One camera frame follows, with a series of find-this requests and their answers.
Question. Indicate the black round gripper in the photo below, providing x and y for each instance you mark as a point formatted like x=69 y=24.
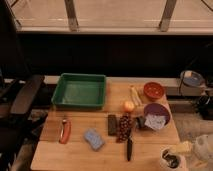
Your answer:
x=171 y=160

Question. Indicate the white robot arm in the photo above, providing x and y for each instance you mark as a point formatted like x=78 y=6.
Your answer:
x=189 y=156

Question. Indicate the green plastic tray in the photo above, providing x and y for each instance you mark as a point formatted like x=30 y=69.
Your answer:
x=81 y=91

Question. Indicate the white plastic cup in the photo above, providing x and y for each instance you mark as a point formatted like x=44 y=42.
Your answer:
x=164 y=166

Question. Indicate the white crumpled paper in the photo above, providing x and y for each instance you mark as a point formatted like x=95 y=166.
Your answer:
x=155 y=122

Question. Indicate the purple bowl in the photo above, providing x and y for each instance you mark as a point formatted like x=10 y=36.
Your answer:
x=156 y=111

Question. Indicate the small dark object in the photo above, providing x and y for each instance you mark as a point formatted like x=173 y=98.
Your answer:
x=140 y=122

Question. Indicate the dark grape bunch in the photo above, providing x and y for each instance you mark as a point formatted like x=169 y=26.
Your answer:
x=124 y=128

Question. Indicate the red bowl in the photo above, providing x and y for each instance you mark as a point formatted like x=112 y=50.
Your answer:
x=153 y=90

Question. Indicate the round blue grey disc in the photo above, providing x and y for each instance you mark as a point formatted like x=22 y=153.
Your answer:
x=191 y=78

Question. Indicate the orange peach fruit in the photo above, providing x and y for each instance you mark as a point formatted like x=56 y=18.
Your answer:
x=128 y=106

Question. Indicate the yellow banana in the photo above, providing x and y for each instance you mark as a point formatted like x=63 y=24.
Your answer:
x=135 y=96

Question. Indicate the dark rectangular block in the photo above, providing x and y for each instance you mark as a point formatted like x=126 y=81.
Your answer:
x=112 y=125

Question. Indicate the blue sponge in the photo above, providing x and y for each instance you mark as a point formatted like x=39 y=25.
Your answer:
x=94 y=139

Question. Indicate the black office chair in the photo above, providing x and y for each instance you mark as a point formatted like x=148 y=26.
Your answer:
x=18 y=90

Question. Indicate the black handled knife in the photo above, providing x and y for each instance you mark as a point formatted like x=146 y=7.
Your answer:
x=129 y=145

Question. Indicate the orange handled tool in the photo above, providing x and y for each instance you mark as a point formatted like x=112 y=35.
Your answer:
x=65 y=131

